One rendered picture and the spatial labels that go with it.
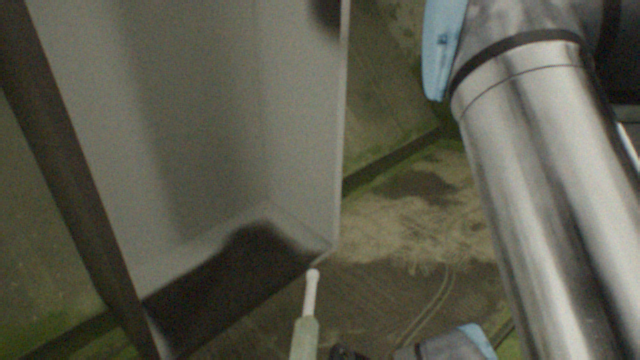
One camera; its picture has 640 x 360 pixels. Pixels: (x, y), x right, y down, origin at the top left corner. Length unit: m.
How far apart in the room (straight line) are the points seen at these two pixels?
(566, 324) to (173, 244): 1.21
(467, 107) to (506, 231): 0.11
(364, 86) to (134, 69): 1.79
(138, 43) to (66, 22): 0.15
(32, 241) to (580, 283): 1.84
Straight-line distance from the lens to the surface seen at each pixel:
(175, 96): 1.17
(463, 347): 0.80
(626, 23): 0.45
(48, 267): 1.93
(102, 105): 1.10
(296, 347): 0.95
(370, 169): 2.49
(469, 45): 0.39
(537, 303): 0.31
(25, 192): 1.98
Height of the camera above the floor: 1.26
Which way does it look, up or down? 27 degrees down
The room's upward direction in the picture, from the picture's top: 9 degrees counter-clockwise
